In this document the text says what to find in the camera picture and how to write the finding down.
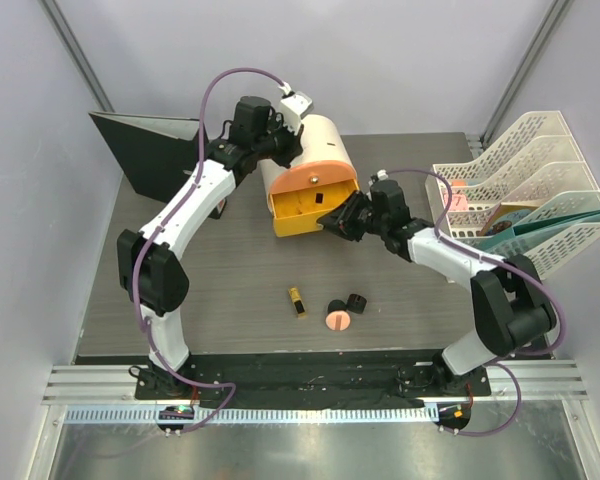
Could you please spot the yellow drawer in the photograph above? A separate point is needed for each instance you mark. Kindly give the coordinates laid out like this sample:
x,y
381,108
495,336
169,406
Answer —
x,y
297,212

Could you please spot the white slotted cable duct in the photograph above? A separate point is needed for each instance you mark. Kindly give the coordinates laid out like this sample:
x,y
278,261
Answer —
x,y
180,414

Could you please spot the white round drawer organizer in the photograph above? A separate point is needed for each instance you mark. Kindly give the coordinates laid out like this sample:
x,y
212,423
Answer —
x,y
320,141

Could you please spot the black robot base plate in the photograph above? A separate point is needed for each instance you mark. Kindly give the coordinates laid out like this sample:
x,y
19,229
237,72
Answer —
x,y
350,380

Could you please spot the colourful book in rack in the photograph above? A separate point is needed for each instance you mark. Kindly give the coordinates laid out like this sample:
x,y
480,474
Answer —
x,y
507,214

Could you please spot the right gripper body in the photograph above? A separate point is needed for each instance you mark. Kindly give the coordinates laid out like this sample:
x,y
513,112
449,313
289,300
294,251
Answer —
x,y
379,223

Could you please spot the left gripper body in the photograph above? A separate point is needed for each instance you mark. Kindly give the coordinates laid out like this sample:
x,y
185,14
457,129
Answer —
x,y
280,142

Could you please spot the teal folder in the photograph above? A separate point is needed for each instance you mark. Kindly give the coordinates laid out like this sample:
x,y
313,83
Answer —
x,y
521,238

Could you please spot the white mesh file rack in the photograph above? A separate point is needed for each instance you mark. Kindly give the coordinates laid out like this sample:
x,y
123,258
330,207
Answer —
x,y
535,159

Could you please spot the black round jar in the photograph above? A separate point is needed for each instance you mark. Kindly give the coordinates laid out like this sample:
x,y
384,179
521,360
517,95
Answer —
x,y
336,305

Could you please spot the black lever arch binder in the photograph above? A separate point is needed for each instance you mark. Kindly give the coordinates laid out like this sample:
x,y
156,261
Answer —
x,y
157,154

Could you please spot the pink sticky note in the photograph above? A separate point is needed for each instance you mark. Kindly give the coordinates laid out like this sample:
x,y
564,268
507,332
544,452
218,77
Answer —
x,y
456,202

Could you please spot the pink powder puff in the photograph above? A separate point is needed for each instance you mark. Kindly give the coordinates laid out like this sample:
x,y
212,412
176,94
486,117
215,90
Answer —
x,y
339,320

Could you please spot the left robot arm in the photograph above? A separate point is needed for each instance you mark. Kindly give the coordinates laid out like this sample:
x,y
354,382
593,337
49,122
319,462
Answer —
x,y
149,260

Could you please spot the gold black lipstick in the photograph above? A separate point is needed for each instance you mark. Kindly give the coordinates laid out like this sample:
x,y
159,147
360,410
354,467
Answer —
x,y
297,302

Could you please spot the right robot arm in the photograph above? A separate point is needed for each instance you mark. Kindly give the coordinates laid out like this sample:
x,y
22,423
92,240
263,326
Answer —
x,y
510,309

